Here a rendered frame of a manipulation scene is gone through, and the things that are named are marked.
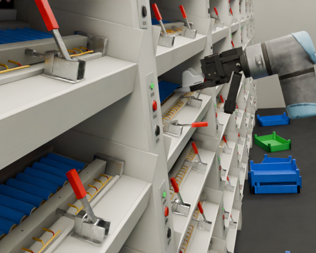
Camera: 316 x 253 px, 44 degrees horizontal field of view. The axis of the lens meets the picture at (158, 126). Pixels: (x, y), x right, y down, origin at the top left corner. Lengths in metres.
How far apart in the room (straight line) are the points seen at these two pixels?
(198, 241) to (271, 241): 1.03
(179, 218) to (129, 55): 0.46
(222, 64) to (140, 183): 0.54
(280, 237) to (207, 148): 1.00
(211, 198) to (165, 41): 0.73
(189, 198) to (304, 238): 1.28
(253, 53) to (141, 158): 0.52
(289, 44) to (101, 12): 0.57
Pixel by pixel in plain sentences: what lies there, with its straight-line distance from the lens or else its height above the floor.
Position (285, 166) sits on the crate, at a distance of 2.84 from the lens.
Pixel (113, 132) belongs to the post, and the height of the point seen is 0.99.
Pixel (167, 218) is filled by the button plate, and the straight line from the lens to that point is 0.73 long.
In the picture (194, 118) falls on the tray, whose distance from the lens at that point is 1.02.
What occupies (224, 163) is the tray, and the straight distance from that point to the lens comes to 1.77.
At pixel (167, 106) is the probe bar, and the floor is 0.95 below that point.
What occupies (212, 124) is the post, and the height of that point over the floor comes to 0.80.
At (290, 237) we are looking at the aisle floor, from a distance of 2.23.
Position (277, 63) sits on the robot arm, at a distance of 1.05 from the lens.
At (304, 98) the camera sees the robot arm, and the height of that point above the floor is 0.93.
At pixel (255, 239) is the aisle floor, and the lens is 2.21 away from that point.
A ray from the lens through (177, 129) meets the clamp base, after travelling 0.87.
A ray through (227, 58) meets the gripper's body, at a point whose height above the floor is 1.04.
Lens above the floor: 1.15
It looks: 15 degrees down
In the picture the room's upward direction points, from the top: 6 degrees counter-clockwise
